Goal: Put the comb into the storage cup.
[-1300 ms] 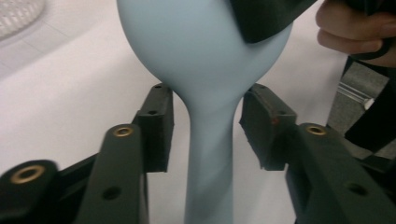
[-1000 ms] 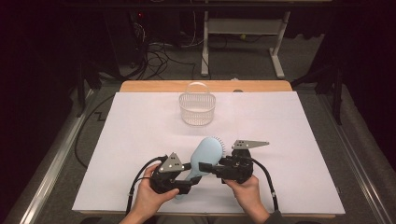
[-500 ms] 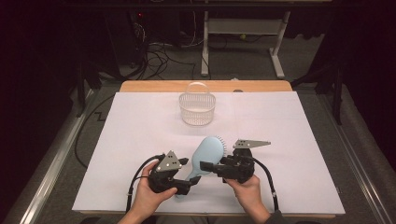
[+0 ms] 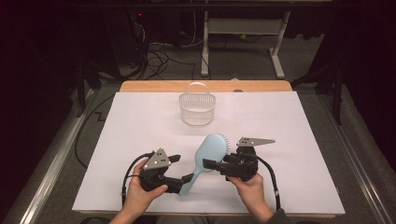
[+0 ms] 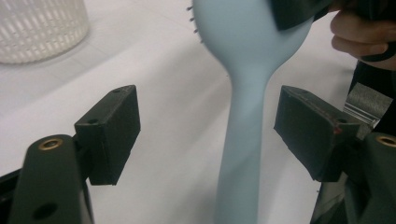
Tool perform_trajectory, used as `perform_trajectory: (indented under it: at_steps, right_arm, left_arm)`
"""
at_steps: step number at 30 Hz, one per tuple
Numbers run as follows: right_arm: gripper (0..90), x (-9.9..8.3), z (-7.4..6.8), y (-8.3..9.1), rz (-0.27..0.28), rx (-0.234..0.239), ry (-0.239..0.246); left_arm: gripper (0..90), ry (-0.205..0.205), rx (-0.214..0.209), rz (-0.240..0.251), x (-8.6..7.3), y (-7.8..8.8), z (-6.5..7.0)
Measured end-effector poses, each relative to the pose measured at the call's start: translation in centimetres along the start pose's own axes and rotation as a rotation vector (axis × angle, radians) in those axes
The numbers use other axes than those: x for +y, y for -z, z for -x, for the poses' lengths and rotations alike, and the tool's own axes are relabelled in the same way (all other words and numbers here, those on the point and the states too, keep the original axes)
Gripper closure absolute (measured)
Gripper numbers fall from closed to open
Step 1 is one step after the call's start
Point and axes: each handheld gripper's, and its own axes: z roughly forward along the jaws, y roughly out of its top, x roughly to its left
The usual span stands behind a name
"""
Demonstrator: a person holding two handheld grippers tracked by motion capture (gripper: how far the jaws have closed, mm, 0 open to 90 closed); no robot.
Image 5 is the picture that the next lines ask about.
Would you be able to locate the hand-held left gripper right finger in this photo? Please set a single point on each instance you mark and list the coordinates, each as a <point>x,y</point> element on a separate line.
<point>311,133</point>

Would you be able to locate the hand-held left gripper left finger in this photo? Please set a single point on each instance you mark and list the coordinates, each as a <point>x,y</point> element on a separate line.
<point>53,180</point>

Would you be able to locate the light blue hairbrush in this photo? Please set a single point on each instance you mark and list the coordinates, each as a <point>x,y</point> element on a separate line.
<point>243,124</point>

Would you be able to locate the white plastic basket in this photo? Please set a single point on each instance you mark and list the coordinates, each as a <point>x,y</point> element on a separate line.
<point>37,28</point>

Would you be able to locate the metal floor rail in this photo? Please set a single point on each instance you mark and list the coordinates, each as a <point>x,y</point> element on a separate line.
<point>367,102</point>

